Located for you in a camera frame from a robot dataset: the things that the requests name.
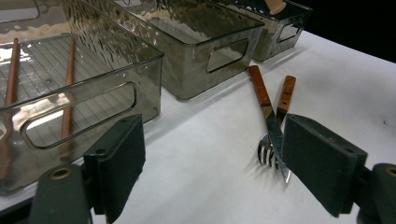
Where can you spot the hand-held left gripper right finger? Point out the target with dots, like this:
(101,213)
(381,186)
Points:
(320,161)

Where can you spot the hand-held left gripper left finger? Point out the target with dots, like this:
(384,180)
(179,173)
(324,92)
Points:
(120,165)

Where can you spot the smoky transparent plastic bin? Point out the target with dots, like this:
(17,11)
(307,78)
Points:
(102,68)
(267,43)
(186,71)

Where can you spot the brown wooden chopstick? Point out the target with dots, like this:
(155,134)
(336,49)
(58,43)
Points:
(70,77)
(11,77)

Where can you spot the light wooden spoon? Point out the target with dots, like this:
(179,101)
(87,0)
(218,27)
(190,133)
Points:
(275,6)

